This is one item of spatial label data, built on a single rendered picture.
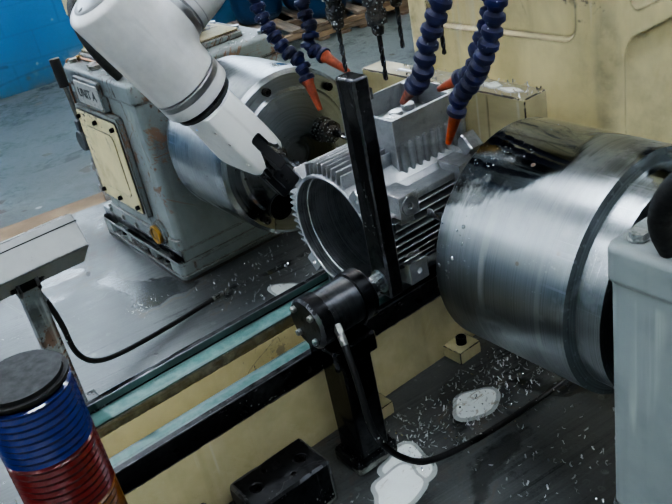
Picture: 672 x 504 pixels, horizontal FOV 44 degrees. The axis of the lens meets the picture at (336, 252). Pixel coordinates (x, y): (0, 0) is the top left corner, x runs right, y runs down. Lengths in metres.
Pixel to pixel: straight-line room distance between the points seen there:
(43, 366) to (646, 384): 0.46
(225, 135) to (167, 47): 0.12
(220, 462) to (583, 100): 0.63
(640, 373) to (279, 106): 0.68
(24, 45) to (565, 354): 5.95
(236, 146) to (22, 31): 5.60
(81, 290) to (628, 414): 1.06
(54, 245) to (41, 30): 5.46
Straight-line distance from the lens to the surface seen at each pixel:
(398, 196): 0.97
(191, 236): 1.44
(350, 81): 0.82
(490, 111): 1.05
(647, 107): 1.18
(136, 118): 1.37
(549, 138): 0.84
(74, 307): 1.52
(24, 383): 0.55
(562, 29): 1.11
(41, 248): 1.10
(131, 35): 0.88
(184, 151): 1.28
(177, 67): 0.90
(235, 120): 0.94
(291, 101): 1.22
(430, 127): 1.04
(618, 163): 0.78
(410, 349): 1.10
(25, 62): 6.53
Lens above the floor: 1.50
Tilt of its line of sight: 29 degrees down
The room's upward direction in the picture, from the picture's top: 12 degrees counter-clockwise
